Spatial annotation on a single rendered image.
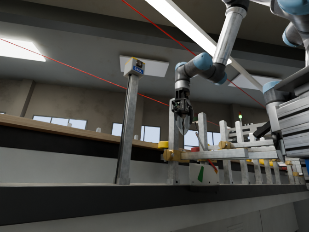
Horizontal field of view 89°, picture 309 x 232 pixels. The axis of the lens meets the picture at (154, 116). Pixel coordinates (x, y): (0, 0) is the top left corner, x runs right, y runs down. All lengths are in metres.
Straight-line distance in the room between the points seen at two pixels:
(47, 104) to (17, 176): 5.49
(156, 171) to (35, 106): 5.64
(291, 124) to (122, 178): 0.58
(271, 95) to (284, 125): 0.26
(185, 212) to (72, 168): 0.53
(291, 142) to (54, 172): 0.83
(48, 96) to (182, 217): 5.85
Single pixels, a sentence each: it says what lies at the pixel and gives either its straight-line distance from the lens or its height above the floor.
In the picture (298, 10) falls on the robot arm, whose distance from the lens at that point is 0.60.
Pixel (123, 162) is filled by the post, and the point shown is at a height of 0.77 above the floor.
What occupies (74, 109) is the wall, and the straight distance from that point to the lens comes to 5.81.
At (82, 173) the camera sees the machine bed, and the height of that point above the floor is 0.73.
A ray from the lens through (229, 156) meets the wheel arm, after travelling 0.65.
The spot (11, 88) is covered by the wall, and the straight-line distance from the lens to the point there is 6.95.
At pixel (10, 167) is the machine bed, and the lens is 0.75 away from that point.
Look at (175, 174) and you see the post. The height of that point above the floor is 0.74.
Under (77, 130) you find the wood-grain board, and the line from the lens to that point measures 0.72.
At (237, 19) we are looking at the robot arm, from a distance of 0.95.
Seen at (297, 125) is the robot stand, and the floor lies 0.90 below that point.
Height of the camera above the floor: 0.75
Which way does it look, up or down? 20 degrees up
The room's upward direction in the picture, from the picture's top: 3 degrees clockwise
